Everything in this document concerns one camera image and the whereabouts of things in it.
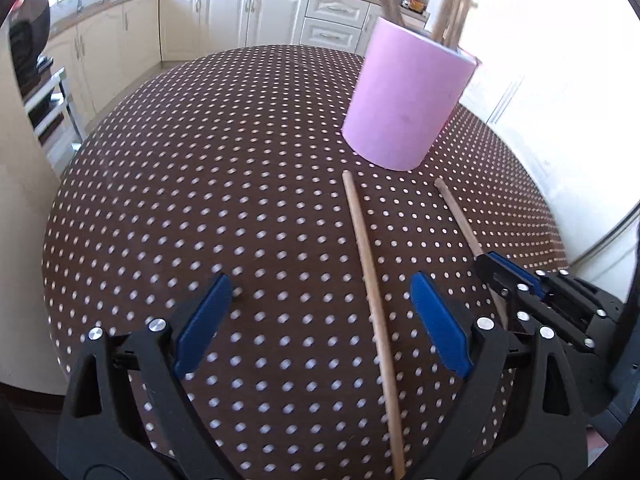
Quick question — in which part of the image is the black countertop appliance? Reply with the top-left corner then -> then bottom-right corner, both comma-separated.
7,0 -> 54,97

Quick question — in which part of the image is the metal shelf rack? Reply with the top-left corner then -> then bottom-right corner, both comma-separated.
22,57 -> 86,162

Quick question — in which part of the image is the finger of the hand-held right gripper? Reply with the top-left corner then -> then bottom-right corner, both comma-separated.
487,252 -> 609,322
473,254 -> 597,356

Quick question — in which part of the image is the polka dot round table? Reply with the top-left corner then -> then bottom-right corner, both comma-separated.
41,43 -> 571,480

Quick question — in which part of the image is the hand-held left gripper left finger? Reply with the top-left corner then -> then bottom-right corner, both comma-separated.
56,273 -> 236,480

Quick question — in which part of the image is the white door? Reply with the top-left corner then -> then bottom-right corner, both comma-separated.
457,0 -> 640,272

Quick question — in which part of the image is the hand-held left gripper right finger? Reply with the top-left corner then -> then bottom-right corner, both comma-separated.
409,272 -> 589,480

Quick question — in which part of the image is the pink cup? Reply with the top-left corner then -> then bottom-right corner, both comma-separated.
341,15 -> 478,171

